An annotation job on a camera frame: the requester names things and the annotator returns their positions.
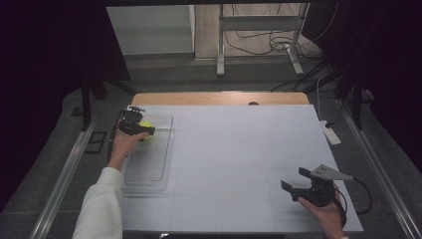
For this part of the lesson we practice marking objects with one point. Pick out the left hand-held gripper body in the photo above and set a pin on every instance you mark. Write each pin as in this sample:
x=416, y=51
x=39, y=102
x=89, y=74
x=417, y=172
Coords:
x=129, y=124

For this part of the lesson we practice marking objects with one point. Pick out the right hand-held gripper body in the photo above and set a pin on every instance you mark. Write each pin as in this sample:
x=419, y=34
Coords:
x=318, y=194

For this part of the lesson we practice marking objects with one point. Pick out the yellow tennis ball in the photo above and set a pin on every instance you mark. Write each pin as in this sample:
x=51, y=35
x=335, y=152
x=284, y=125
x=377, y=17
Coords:
x=146, y=124

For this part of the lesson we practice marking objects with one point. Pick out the clear plastic bin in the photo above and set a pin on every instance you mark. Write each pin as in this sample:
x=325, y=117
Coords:
x=149, y=159

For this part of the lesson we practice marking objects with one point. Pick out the person's left hand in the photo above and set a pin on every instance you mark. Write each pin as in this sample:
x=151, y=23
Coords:
x=121, y=146

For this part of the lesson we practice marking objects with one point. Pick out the person's right hand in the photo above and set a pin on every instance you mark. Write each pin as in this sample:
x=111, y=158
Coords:
x=328, y=215

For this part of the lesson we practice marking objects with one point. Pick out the white power strip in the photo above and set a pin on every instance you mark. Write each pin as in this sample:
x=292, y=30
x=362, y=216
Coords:
x=330, y=133

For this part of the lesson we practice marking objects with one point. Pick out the black metal stand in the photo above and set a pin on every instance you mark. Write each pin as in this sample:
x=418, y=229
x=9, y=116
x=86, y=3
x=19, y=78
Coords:
x=356, y=103
x=86, y=99

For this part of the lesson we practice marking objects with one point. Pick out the white work board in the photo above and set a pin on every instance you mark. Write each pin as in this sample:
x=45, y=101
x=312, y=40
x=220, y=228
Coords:
x=232, y=186

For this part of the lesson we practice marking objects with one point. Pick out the wooden table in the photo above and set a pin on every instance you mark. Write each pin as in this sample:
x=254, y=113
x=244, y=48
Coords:
x=199, y=99

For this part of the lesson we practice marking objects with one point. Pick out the white cabinet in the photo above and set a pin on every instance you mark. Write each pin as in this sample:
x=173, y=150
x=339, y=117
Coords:
x=149, y=30

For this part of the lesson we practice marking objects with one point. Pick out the black curtain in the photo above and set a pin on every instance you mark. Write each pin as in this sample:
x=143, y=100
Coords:
x=43, y=66
x=388, y=59

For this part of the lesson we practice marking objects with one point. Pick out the aluminium floor rail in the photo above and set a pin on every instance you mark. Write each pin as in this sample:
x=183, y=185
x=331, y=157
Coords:
x=381, y=172
x=61, y=186

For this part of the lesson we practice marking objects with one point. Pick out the grey metal desk frame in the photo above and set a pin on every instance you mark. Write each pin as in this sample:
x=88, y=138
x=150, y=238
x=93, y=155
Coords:
x=258, y=23

